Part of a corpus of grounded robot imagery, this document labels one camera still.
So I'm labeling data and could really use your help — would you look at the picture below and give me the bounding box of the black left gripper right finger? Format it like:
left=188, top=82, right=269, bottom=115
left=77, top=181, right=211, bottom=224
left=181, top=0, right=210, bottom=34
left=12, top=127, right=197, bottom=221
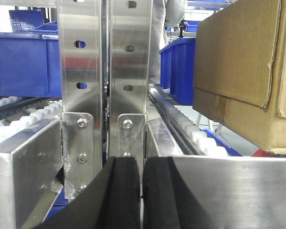
left=143, top=157, right=221, bottom=229

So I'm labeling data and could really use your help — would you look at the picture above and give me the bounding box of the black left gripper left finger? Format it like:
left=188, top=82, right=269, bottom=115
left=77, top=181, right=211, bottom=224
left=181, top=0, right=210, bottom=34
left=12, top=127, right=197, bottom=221
left=37, top=157, right=140, bottom=229

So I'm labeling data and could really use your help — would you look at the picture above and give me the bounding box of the brown cardboard carton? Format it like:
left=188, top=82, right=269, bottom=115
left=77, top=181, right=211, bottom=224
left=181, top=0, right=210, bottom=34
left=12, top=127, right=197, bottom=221
left=193, top=0, right=286, bottom=155

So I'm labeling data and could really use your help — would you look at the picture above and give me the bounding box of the right aluminium shelf upright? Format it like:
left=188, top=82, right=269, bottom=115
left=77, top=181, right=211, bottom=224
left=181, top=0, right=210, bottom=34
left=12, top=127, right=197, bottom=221
left=108, top=0, right=152, bottom=159

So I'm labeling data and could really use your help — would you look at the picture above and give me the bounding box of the right white roller track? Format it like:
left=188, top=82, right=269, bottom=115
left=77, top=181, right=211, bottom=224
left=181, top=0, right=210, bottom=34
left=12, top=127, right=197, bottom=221
left=148, top=88, right=241, bottom=158

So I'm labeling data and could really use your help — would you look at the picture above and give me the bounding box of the white roller track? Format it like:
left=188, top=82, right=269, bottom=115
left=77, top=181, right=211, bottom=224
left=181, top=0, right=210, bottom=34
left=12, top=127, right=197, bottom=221
left=148, top=88, right=241, bottom=158
left=0, top=96, right=63, bottom=143

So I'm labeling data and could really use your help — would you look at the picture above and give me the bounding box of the left white roller track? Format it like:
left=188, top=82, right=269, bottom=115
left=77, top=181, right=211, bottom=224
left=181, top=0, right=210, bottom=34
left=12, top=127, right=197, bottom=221
left=0, top=96, right=63, bottom=143

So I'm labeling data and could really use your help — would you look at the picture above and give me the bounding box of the blue plastic bin right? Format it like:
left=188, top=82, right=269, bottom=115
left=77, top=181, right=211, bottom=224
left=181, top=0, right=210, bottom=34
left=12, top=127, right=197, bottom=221
left=159, top=38, right=196, bottom=105

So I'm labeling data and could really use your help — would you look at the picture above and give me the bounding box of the blue plastic bin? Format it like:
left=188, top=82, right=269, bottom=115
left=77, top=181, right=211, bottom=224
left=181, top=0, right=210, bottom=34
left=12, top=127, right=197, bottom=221
left=0, top=32, right=62, bottom=97
left=159, top=38, right=196, bottom=105

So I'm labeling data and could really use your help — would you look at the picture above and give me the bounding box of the blue plastic bin left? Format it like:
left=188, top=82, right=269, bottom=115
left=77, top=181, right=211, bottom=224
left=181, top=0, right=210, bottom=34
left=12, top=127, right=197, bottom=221
left=0, top=32, right=62, bottom=97

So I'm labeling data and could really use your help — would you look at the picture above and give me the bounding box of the person in grey clothing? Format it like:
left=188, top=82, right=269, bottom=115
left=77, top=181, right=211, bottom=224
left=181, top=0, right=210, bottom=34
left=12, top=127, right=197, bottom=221
left=148, top=0, right=187, bottom=83

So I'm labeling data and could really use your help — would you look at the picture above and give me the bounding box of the blue bin rear left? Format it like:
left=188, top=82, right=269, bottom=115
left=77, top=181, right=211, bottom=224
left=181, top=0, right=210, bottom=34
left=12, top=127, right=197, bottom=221
left=9, top=10, right=58, bottom=35

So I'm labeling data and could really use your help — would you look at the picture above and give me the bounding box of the right steel shelf rail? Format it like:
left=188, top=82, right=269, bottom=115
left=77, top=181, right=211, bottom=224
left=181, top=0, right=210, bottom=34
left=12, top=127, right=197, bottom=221
left=147, top=118, right=286, bottom=229

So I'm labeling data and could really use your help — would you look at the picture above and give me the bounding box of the steel shelf rail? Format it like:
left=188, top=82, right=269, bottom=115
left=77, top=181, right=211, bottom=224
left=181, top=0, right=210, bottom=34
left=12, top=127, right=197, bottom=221
left=0, top=118, right=63, bottom=229
left=147, top=118, right=286, bottom=229

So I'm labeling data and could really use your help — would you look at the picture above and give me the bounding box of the left steel shelf rail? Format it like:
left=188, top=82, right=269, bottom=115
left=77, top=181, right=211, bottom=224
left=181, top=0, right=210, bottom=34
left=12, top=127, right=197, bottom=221
left=0, top=118, right=63, bottom=229

